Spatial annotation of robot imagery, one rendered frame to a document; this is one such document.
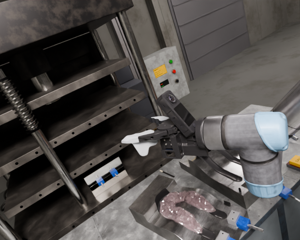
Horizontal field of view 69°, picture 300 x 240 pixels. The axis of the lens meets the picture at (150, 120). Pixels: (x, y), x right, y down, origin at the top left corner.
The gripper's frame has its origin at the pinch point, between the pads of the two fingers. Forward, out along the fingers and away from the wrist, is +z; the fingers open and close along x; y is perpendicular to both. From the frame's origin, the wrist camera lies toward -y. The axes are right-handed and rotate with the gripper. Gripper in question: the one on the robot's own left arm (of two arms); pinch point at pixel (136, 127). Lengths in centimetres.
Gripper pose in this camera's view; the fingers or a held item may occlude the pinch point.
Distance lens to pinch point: 60.6
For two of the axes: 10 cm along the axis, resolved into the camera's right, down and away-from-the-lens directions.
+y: 2.8, 9.2, 2.9
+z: -8.1, 0.6, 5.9
